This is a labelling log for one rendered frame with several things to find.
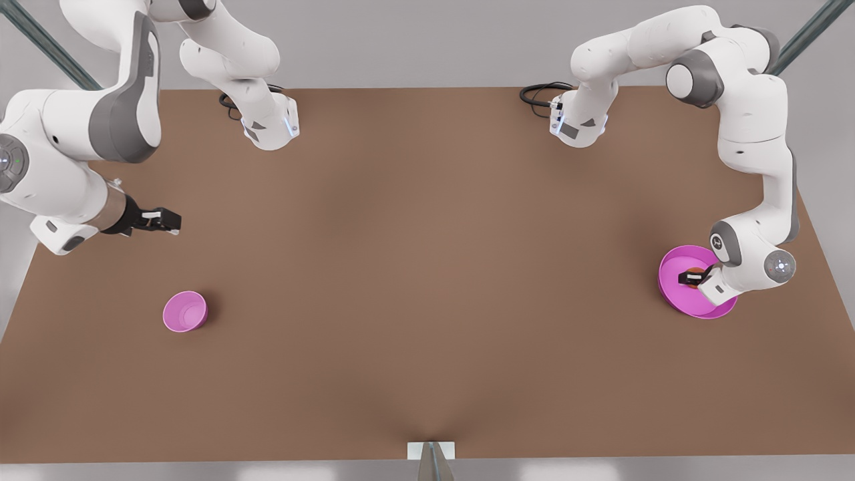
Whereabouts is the pink plate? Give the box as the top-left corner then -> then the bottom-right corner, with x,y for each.
659,245 -> 739,320

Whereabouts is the pink bowl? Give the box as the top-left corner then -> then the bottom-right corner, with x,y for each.
162,291 -> 208,333

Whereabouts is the black cable loop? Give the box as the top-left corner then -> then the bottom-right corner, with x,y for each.
218,84 -> 285,122
519,82 -> 576,120

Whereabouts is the silver frame post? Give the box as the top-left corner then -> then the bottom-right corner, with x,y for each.
774,0 -> 855,75
0,0 -> 102,92
417,442 -> 456,481

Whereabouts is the white post foot plate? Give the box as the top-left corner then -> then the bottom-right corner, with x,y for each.
407,442 -> 456,461

